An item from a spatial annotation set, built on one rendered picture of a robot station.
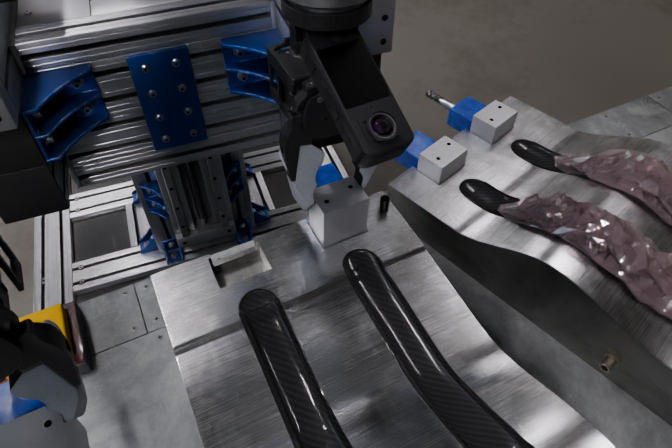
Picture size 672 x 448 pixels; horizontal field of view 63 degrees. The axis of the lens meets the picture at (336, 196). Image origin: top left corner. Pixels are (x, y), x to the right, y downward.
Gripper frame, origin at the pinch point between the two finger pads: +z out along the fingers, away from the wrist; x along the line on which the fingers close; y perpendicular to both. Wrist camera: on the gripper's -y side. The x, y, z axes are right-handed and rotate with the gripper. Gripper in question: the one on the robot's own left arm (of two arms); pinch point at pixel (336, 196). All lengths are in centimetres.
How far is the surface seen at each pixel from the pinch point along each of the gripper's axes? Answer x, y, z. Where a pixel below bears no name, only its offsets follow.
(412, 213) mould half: -11.3, 1.8, 9.5
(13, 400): 30.2, -8.8, -0.2
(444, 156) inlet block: -16.9, 4.4, 4.5
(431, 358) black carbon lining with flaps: -1.2, -16.9, 5.6
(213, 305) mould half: 14.6, -3.8, 4.6
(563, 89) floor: -151, 93, 88
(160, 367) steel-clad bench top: 21.1, -2.3, 13.8
